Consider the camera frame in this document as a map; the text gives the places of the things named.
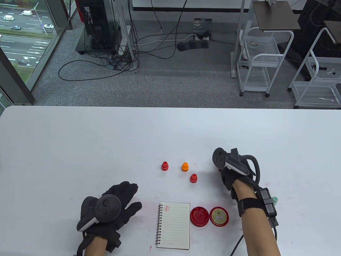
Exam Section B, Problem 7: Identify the person's left hand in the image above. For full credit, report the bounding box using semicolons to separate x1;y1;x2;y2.
77;181;143;254

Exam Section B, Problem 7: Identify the person's right hand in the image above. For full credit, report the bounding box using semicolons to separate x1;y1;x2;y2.
218;155;258;199

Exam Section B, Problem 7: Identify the red tin lid yellow label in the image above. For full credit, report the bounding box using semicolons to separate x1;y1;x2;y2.
209;206;229;227

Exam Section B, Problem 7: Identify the red ink pad tin base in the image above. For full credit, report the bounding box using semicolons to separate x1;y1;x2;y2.
190;206;209;227

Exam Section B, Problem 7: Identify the white spiral lined notebook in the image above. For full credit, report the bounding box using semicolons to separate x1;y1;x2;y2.
156;203;190;250

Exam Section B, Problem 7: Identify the person's left forearm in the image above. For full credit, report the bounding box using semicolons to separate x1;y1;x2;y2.
84;236;108;256

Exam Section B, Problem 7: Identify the person's right forearm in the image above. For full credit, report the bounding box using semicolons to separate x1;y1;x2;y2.
234;179;281;256

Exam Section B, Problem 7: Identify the dark grey left hand controller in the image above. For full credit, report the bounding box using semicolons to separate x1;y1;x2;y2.
77;195;121;232

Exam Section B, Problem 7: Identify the dark grey hand controller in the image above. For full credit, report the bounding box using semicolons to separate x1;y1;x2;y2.
212;147;260;184
77;195;121;232

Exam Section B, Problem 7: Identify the dark grey right hand controller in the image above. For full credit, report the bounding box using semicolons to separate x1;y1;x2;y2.
212;147;260;184

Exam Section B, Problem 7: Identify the aluminium profile leg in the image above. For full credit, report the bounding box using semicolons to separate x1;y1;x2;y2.
117;0;139;73

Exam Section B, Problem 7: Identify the black wrapped box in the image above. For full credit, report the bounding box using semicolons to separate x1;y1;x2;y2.
193;18;213;40

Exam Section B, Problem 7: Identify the tall aluminium pole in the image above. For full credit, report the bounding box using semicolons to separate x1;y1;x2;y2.
231;0;252;78

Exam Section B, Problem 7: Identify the black computer tower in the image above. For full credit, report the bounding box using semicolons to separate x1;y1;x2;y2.
75;0;119;55

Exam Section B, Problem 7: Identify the brown top side table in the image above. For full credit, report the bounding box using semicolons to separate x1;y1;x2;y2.
253;1;301;32
324;21;341;44

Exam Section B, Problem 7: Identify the long white table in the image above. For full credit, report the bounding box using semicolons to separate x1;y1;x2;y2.
132;0;251;12

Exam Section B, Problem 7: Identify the black wrist camera unit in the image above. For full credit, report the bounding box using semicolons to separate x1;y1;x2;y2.
260;188;277;230

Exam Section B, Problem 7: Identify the white wire trolley cart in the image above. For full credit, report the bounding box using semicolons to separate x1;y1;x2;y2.
237;27;294;97
288;27;341;109

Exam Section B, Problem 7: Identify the bundle of black cables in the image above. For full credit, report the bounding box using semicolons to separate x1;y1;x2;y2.
58;0;197;81

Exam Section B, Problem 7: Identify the glass window dark frame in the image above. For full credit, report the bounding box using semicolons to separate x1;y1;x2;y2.
0;0;72;107

